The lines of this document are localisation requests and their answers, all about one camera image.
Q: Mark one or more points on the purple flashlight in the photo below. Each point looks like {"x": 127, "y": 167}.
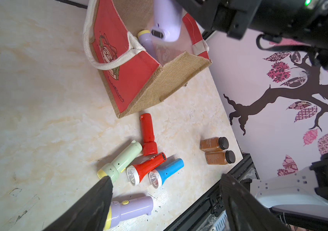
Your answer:
{"x": 167, "y": 16}
{"x": 128, "y": 209}
{"x": 145, "y": 40}

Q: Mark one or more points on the red flashlight upper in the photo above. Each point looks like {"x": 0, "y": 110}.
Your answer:
{"x": 149, "y": 144}

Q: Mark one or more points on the spice jar black lid rear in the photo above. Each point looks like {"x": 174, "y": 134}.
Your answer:
{"x": 215, "y": 144}

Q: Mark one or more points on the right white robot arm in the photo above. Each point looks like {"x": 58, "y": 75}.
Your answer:
{"x": 271, "y": 66}

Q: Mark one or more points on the blue flashlight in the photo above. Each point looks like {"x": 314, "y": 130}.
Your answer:
{"x": 158, "y": 176}

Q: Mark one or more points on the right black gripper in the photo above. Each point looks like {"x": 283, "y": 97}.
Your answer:
{"x": 232, "y": 17}

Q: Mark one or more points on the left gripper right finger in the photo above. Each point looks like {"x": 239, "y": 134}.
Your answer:
{"x": 243, "y": 211}

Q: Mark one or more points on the red flashlight centre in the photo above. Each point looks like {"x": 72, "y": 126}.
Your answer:
{"x": 136, "y": 173}

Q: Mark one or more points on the brown jute tote bag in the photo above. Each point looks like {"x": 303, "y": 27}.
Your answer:
{"x": 133, "y": 79}

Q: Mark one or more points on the red flashlight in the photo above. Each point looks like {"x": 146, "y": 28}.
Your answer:
{"x": 136, "y": 173}
{"x": 149, "y": 144}

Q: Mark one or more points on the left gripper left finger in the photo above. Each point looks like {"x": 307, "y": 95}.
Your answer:
{"x": 90, "y": 212}

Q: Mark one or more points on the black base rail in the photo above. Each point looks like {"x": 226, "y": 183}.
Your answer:
{"x": 208, "y": 212}

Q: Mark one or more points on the light green flashlight middle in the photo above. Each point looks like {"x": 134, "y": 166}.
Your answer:
{"x": 121, "y": 162}

